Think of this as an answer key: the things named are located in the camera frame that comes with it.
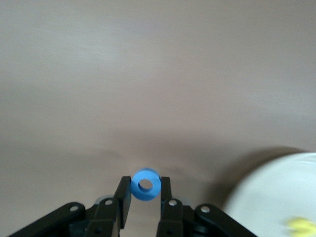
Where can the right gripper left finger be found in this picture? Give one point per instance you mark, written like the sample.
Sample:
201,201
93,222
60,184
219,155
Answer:
106,217

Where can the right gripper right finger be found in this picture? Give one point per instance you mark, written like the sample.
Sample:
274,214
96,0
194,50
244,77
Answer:
172,219

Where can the blue letter o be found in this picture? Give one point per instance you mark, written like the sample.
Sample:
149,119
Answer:
135,190

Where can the yellow letter h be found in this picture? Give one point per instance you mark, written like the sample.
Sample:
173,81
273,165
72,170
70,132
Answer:
300,225

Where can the beige brown plate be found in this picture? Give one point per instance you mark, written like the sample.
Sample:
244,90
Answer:
271,192

